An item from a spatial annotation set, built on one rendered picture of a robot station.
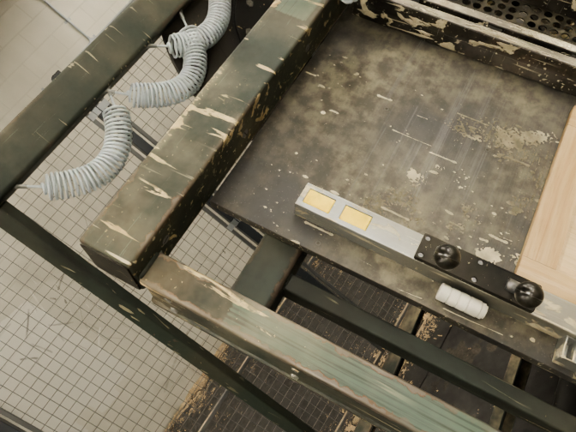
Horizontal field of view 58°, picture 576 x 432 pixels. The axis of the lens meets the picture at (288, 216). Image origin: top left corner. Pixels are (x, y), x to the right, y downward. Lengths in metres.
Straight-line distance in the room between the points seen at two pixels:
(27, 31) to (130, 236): 4.92
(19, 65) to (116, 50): 4.16
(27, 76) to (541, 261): 5.05
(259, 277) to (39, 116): 0.67
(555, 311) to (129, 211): 0.69
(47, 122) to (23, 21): 4.41
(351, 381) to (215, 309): 0.23
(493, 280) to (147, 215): 0.56
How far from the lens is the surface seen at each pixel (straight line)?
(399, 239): 0.89
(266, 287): 0.92
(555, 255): 1.00
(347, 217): 0.90
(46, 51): 5.62
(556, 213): 1.04
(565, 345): 0.93
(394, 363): 2.00
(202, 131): 0.92
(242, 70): 1.01
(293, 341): 0.80
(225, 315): 0.81
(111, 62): 1.42
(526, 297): 0.78
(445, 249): 0.77
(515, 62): 1.23
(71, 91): 1.37
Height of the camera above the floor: 1.96
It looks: 17 degrees down
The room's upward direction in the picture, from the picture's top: 50 degrees counter-clockwise
